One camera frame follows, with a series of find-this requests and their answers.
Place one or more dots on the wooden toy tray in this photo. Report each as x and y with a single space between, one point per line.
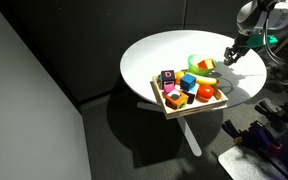
190 109

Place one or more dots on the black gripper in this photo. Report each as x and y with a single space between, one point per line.
241 42

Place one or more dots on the grey metal plate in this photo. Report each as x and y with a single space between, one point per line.
247 163

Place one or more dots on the blue toy cube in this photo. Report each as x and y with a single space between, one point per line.
188 82

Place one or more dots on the yellow toy banana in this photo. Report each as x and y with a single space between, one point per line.
204 79

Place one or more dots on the pink toy cube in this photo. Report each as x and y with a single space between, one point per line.
169 88

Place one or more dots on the small orange toy fruit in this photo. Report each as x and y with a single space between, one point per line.
179 76

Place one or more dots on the teal camera mount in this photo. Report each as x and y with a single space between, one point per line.
260 40

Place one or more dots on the white table base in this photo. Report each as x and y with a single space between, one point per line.
187 133

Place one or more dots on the orange cube with white face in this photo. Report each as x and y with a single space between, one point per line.
176 99

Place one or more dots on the black spring clamp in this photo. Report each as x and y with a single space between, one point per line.
270 108

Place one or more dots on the orange toy block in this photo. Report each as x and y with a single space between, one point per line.
206 63

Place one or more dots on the plain black toy cube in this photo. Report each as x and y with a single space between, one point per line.
190 96

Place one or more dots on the purple spring clamp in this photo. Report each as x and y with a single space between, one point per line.
250 135

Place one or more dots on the red toy tomato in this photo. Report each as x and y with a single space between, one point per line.
205 92

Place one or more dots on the black cube with pink D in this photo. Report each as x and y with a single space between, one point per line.
167 76

